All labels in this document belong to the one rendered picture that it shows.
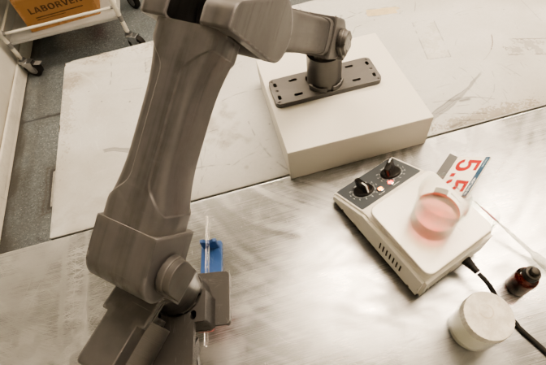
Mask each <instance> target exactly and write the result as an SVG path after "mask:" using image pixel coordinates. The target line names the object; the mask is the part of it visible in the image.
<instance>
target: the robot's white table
mask: <svg viewBox="0 0 546 365"><path fill-rule="evenodd" d="M292 8H294V9H295V8H296V9H297V10H302V11H308V12H313V13H318V14H322V15H331V16H335V15H336V16H337V17H339V18H340V17H341V19H344V20H345V24H346V29H347V30H349V31H351V34H352V37H353V38H354V37H360V36H364V35H367V34H372V33H376V35H377V36H378V38H379V39H380V40H381V41H382V43H383V45H384V46H385V48H386V49H387V50H388V52H389V54H390V55H391V56H392V58H393V59H394V60H395V62H396V64H397V65H398V67H399V68H400V69H401V70H402V72H403V73H404V75H405V76H406V78H407V79H408V81H409V82H410V84H411V85H412V86H413V87H414V89H415V91H416V92H417V93H418V95H419V97H420V98H421V99H422V100H423V102H424V103H425V105H426V106H427V108H428V109H429V111H430V112H431V113H432V115H433V116H434V118H433V120H432V123H431V127H430V130H429V132H428V134H427V138H430V137H436V136H439V135H442V134H445V133H450V132H454V131H457V130H460V129H464V128H469V127H472V126H475V125H478V124H484V123H487V122H490V121H493V120H497V119H502V118H505V117H508V116H511V115H516V114H520V113H523V112H527V111H532V110H535V109H538V108H541V107H545V106H546V0H313V1H309V2H303V3H300V4H297V5H293V6H292ZM153 49H154V41H148V42H145V43H142V44H139V45H135V46H129V47H126V48H123V49H119V50H113V51H110V52H106V53H103V54H98V55H94V56H91V57H87V58H83V59H77V60H74V61H71V62H70V63H65V68H64V77H63V95H62V105H61V114H60V124H59V133H58V151H57V161H56V170H55V180H54V197H53V207H52V216H51V226H50V239H51V240H55V239H58V238H61V237H67V236H70V235H73V234H77V233H79V232H85V231H88V230H91V229H93V227H94V224H95V221H96V218H97V214H98V213H99V212H103V211H104V209H105V205H106V200H107V198H108V195H109V193H110V192H111V191H112V190H113V188H114V187H115V184H116V182H117V180H118V179H119V175H120V173H121V171H122V169H123V167H124V164H125V161H126V158H127V156H128V152H129V149H130V146H131V143H132V138H133V135H134V132H135V129H136V126H137V121H138V117H139V114H140V111H141V106H142V103H143V100H144V96H145V91H146V88H147V85H148V80H149V76H150V69H151V63H152V57H153ZM256 60H260V59H254V58H250V57H247V56H243V55H239V54H238V55H237V57H236V62H235V64H234V66H233V67H232V68H231V69H230V71H229V73H228V74H227V77H226V79H225V81H224V82H223V86H222V88H221V90H220V92H219V96H218V97H217V100H216V102H215V105H214V109H213V111H212V114H211V117H210V122H209V125H208V128H207V131H206V136H205V139H204V142H203V145H202V148H201V153H200V156H199V159H198V162H197V168H196V171H195V176H194V180H193V188H192V195H191V202H195V201H199V200H202V199H205V198H211V197H213V196H217V195H220V194H224V193H229V192H232V191H235V190H238V189H243V188H247V187H250V186H253V185H259V184H262V183H265V182H268V181H272V180H277V179H280V178H283V177H286V176H290V175H289V172H288V167H287V164H286V162H285V159H284V155H283V152H282V150H281V147H280V142H279V139H278V137H277V134H276V131H275V127H274V124H273V122H272V118H271V114H270V112H269V109H268V106H267V102H266V99H265V96H264V93H263V91H262V86H261V84H260V80H259V75H258V68H257V64H256Z"/></svg>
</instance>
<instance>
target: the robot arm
mask: <svg viewBox="0 0 546 365"><path fill-rule="evenodd" d="M141 12H143V13H144V14H146V15H148V16H149V17H151V18H152V19H154V20H156V21H157V22H156V25H155V28H154V33H153V41H154V49H153V57H152V63H151V69H150V73H149V80H148V85H147V88H146V91H145V96H144V100H143V103H142V106H141V111H140V114H139V117H138V121H137V124H136V129H135V132H134V135H133V138H132V143H131V146H130V149H129V152H128V156H127V158H126V161H125V164H124V166H123V169H122V171H121V173H120V175H119V179H118V180H117V182H116V184H115V187H114V188H113V190H112V191H111V192H110V193H109V195H108V198H107V200H106V205H105V209H104V211H103V212H99V213H97V218H96V221H95V224H94V227H93V232H92V236H91V238H90V242H89V247H88V250H87V254H86V266H87V268H88V270H89V271H90V272H91V273H93V274H94V275H96V276H98V277H100V278H102V279H103V280H106V281H108V282H110V283H112V284H113V285H115V287H114V288H113V290H112V292H111V293H110V295H109V297H108V298H107V300H106V301H105V302H104V304H103V307H104V308H106V309H107V312H106V313H105V314H104V316H103V318H102V320H101V321H100V323H99V324H98V326H97V327H96V329H95V330H94V332H93V334H92V335H91V337H90V338H89V340H88V341H87V343H86V344H85V346H84V348H83V350H82V351H81V352H80V354H79V356H78V359H77V362H78V363H79V364H81V365H152V364H153V365H201V363H200V356H199V354H200V352H201V350H200V344H199V337H196V332H213V331H214V330H215V326H223V325H227V326H229V325H230V324H231V323H232V310H231V300H230V288H231V287H232V282H231V276H230V274H229V273H228V272H227V271H222V272H207V273H199V274H197V271H196V269H195V268H194V267H193V266H192V265H191V264H190V263H189V262H187V261H186V260H185V259H186V257H187V254H188V251H189V246H190V243H191V240H192V237H193V231H192V230H190V229H187V227H188V224H189V219H190V215H191V209H190V202H191V195H192V188H193V180H194V176H195V171H196V168H197V162H198V159H199V156H200V153H201V150H202V145H203V142H204V139H205V136H206V131H207V128H208V125H209V122H210V117H211V114H212V111H213V109H214V106H215V102H216V100H217V97H218V96H219V92H220V90H221V88H222V86H223V82H224V81H225V79H226V77H227V75H228V73H229V71H230V69H231V68H232V67H233V66H234V64H235V62H236V57H237V55H238V54H239V55H243V56H247V57H250V58H254V59H261V60H262V61H265V62H269V63H277V62H279V61H280V60H281V59H282V57H283V56H284V53H300V54H306V67H307V72H301V73H297V74H294V75H291V76H284V77H280V78H277V79H274V80H270V81H269V88H270V91H271V95H272V97H273V99H274V102H275V105H276V107H278V108H285V107H288V106H294V105H297V104H301V103H304V102H310V101H314V100H317V99H320V98H326V97H330V96H333V95H337V94H340V93H346V92H349V91H353V90H356V89H362V88H365V87H369V86H372V85H378V84H379V83H380V82H381V75H380V74H379V72H378V71H377V69H376V68H375V65H374V64H373V63H372V62H371V60H370V59H369V58H366V57H365V58H360V59H355V60H351V61H348V62H343V63H342V60H344V58H345V56H346V55H347V53H348V51H349V49H350V47H351V41H352V38H353V37H352V34H351V31H349V30H347V29H346V24H345V20H344V19H341V17H340V18H339V17H337V16H336V15H335V16H331V15H322V14H318V13H313V12H308V11H302V10H297V9H296V8H295V9H294V8H292V5H291V2H290V1H289V0H142V4H141ZM195 337H196V339H195Z"/></svg>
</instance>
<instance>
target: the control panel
mask: <svg viewBox="0 0 546 365"><path fill-rule="evenodd" d="M389 159H393V158H389ZM389 159H387V160H385V161H384V162H382V163H381V164H380V165H378V166H376V167H374V168H373V169H371V170H370V171H368V172H367V173H365V174H364V175H362V176H360V177H359V178H360V179H361V180H363V181H364V182H366V183H368V184H371V185H373V187H374V191H373V192H372V193H371V194H370V195H368V196H365V197H357V196H355V195H354V193H353V190H354V189H355V188H356V187H357V186H356V184H355V181H353V182H351V183H350V184H348V185H346V186H345V187H344V188H343V189H340V190H339V191H337V193H338V194H339V195H340V196H342V197H343V198H345V199H347V200H348V201H350V202H351V203H352V204H354V205H355V206H357V207H359V208H360V209H362V210H363V209H365V208H366V207H368V206H369V205H370V204H372V203H373V202H375V201H377V200H378V199H380V198H381V197H382V196H384V195H385V194H387V193H389V192H390V191H392V190H393V189H395V188H396V187H397V186H399V185H401V184H402V183H404V182H405V181H407V180H408V179H409V178H411V177H412V176H414V175H416V174H417V173H419V172H420V170H418V169H417V168H414V167H411V166H410V165H407V164H405V163H403V162H400V161H398V160H396V159H393V162H394V165H395V166H397V167H399V168H400V169H401V174H400V175H399V176H397V177H395V178H392V179H384V178H383V177H382V176H381V174H380V173H381V171H382V170H383V169H384V168H385V165H386V163H387V161H388V160H389ZM389 180H392V183H391V184H388V181H389ZM378 187H383V189H382V190H378Z"/></svg>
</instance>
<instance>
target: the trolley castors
mask: <svg viewBox="0 0 546 365"><path fill-rule="evenodd" d="M127 1H128V3H129V4H130V6H131V7H133V8H135V9H137V8H138V7H139V6H140V5H141V3H140V1H139V0H127ZM124 36H125V37H126V38H127V39H128V43H129V45H130V46H135V45H139V44H142V43H145V40H144V39H143V38H142V37H141V36H140V35H139V33H133V32H132V31H129V32H128V33H125V34H124ZM18 61H19V64H20V65H21V66H23V67H24V70H25V71H26V72H28V73H29V74H31V75H34V76H40V75H41V74H42V73H43V71H44V68H43V66H42V65H40V63H41V61H34V59H26V58H25V57H23V58H22V59H19V60H18Z"/></svg>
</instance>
